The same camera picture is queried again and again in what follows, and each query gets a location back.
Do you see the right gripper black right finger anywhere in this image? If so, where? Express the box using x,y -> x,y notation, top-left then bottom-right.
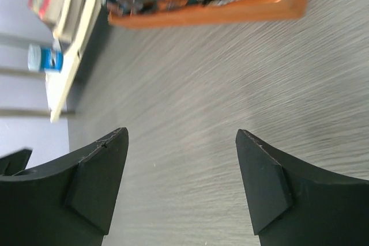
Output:
236,130 -> 368,245

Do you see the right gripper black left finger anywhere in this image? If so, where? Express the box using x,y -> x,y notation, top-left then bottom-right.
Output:
1,127 -> 129,245

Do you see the white two-tier shelf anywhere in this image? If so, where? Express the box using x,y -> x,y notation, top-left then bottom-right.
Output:
0,6 -> 103,124

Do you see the blue jar white lid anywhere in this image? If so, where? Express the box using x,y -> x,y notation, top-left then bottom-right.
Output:
28,44 -> 63,72

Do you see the orange wooden divided tray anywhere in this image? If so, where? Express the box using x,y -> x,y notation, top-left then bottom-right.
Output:
108,0 -> 308,29

